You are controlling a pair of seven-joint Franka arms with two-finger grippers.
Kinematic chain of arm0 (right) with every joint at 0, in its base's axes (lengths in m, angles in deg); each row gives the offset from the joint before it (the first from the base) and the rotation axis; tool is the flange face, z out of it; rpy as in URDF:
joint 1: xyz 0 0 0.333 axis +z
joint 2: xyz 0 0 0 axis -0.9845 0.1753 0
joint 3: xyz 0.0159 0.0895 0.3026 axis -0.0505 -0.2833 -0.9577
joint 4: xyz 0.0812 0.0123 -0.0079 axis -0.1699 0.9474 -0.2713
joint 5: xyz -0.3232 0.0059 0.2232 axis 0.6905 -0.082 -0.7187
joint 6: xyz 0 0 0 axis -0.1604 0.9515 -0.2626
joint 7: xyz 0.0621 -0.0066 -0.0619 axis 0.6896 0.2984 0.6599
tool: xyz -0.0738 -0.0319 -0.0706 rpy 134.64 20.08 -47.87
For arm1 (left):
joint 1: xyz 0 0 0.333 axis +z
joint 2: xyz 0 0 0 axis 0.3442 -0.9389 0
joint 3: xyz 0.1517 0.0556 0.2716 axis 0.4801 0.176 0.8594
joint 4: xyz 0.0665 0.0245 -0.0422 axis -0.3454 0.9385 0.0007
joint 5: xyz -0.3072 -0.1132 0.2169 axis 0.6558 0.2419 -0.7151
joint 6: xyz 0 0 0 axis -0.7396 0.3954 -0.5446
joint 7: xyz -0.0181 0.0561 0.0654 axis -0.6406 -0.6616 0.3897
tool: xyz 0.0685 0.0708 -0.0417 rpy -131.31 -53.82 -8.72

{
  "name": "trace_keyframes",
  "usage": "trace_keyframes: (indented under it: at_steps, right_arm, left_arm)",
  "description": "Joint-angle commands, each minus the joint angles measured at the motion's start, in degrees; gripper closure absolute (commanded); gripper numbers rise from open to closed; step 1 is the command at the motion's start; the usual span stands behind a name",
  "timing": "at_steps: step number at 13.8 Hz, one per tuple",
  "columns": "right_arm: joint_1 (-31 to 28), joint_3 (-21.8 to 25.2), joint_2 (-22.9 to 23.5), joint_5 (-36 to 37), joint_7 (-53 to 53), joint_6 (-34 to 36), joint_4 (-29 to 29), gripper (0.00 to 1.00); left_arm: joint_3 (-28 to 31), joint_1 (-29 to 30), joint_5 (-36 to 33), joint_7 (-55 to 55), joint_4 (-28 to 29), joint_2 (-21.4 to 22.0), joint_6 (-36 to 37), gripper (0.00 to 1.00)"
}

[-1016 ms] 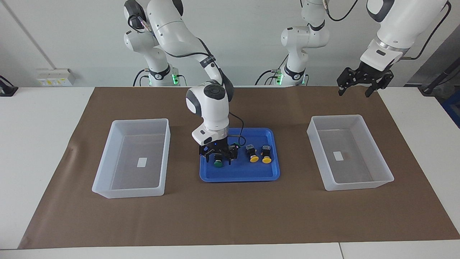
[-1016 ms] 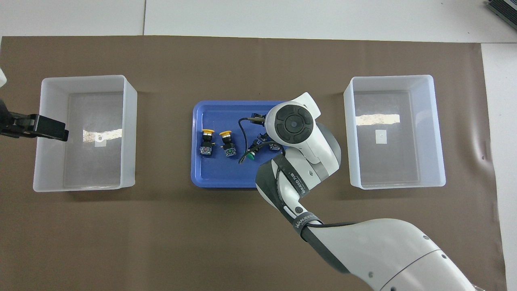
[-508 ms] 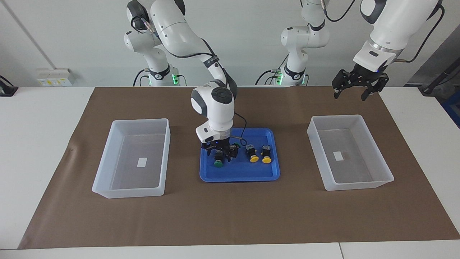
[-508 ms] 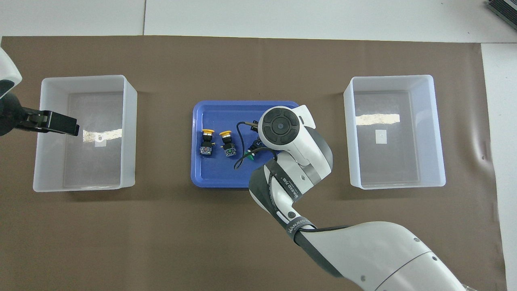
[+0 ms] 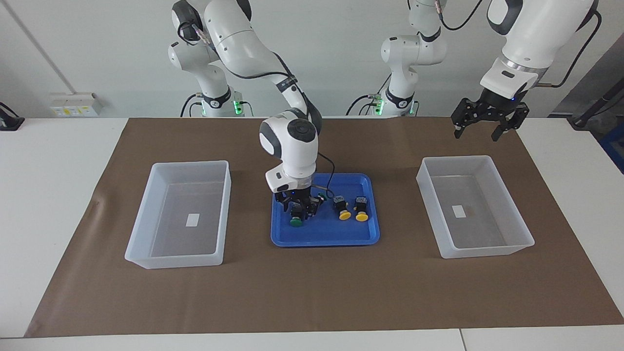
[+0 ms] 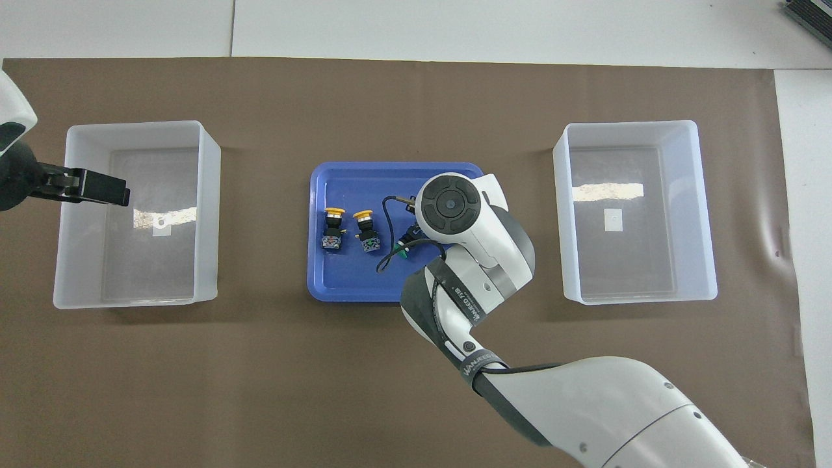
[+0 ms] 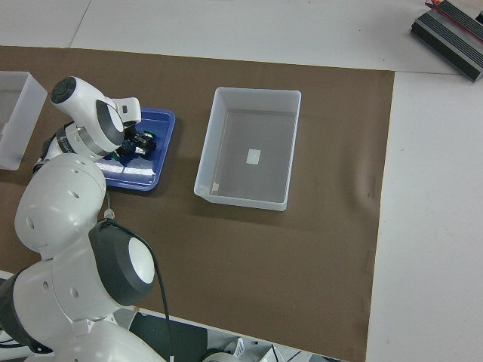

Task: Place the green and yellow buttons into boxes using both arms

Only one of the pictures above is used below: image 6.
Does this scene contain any blue plastic tray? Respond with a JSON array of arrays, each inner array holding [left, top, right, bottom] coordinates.
[[307, 161, 488, 304]]

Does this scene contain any grey finned device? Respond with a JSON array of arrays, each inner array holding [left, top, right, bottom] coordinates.
[[782, 0, 832, 31]]

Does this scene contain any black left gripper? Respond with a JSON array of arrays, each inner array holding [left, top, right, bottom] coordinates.
[[0, 140, 131, 213]]

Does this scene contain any translucent white box, plain label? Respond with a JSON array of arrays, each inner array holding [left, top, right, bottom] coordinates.
[[552, 120, 718, 305]]

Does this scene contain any brown paper table mat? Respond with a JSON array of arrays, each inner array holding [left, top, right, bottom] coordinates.
[[0, 57, 816, 468]]

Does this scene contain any translucent white box, holed label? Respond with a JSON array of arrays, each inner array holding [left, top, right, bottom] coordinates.
[[53, 120, 222, 309]]

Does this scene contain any yellow mushroom push button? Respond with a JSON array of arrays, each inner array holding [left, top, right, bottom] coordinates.
[[352, 209, 382, 254], [322, 207, 346, 254]]

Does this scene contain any green mushroom push button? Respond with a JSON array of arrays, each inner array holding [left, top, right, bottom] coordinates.
[[392, 224, 426, 259]]

